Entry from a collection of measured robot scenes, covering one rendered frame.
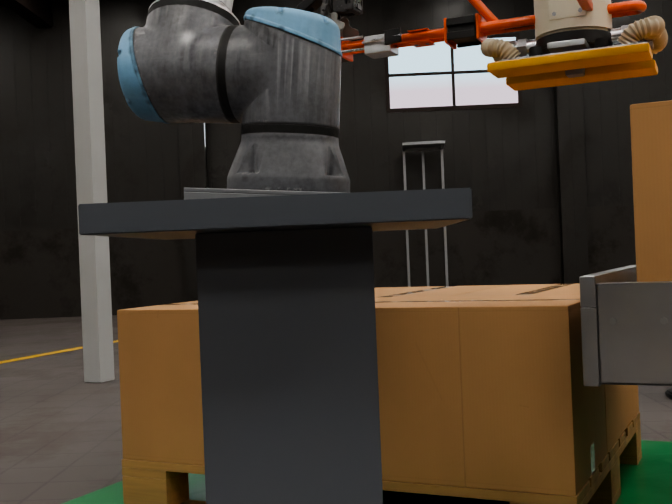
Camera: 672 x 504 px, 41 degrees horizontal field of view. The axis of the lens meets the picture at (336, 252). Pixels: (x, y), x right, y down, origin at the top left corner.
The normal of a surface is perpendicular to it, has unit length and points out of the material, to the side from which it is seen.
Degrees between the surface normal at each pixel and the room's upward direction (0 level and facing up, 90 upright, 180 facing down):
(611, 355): 90
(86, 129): 90
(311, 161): 74
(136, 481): 90
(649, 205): 90
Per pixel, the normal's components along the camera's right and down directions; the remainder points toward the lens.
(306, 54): 0.36, 0.06
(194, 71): -0.25, 0.13
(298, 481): -0.03, 0.00
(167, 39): -0.22, -0.30
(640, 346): -0.44, 0.02
